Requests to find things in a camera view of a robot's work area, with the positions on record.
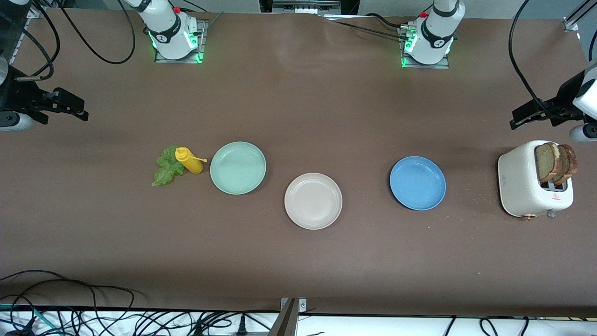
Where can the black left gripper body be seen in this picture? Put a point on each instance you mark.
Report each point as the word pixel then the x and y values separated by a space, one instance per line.
pixel 561 105

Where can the green lettuce leaf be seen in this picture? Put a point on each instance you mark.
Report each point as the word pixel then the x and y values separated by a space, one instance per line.
pixel 163 175

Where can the black device with rail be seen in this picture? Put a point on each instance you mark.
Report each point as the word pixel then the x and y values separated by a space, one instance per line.
pixel 308 5

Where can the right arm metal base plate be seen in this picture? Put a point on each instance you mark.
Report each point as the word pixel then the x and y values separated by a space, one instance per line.
pixel 177 61

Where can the yellow mustard squeeze bottle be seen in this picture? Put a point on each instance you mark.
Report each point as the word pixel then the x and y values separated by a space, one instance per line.
pixel 191 163

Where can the black power plug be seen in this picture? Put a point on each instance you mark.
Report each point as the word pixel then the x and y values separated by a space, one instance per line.
pixel 241 325

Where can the brown bread slice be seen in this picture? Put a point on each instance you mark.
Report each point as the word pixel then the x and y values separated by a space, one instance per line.
pixel 570 163
pixel 544 162

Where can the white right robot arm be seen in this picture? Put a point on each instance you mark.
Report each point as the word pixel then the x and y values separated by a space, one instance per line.
pixel 170 32

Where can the aluminium frame profile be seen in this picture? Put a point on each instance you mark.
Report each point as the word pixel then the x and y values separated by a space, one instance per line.
pixel 576 17

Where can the beige plate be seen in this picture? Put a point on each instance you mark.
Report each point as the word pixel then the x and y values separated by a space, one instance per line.
pixel 312 200

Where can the mint green plate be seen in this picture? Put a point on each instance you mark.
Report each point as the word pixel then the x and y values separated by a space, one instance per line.
pixel 238 168

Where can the grey metal bracket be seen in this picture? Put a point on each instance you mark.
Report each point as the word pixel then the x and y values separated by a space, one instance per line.
pixel 290 319

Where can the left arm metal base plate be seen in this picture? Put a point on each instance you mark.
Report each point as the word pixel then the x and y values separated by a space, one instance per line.
pixel 422 66

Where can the blue plate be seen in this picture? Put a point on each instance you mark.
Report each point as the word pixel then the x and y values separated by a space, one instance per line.
pixel 417 183

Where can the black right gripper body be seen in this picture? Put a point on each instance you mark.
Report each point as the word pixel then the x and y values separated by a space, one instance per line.
pixel 18 97

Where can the cream white toaster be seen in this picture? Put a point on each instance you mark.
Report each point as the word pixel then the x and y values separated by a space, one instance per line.
pixel 517 182

